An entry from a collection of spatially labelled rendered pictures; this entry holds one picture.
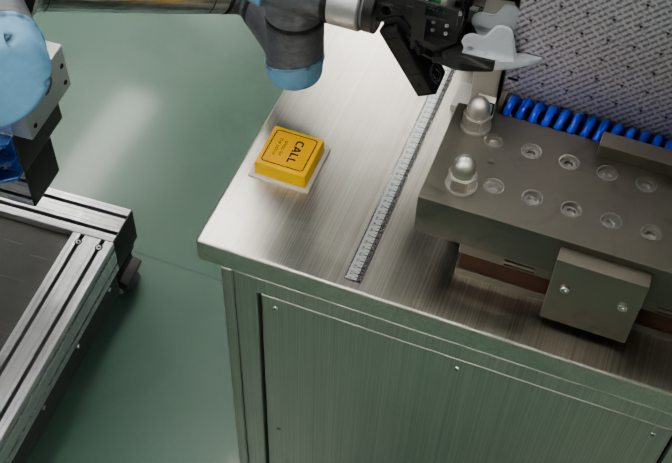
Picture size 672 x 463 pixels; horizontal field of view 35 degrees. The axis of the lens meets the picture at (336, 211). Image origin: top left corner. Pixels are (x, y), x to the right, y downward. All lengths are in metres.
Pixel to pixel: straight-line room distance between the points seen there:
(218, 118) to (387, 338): 1.46
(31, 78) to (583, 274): 0.62
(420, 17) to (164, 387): 1.22
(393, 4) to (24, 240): 1.19
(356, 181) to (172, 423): 0.97
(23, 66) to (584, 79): 0.62
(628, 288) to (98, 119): 1.80
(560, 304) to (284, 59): 0.46
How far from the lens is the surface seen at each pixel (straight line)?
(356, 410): 1.50
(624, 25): 1.21
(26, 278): 2.18
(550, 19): 1.22
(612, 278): 1.17
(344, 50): 1.53
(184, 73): 2.82
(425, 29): 1.24
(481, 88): 1.43
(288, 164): 1.34
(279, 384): 1.52
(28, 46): 1.15
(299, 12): 1.29
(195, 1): 1.39
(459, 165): 1.16
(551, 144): 1.26
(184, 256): 2.42
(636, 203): 1.22
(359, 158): 1.39
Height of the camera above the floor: 1.93
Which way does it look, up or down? 51 degrees down
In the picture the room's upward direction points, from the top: 2 degrees clockwise
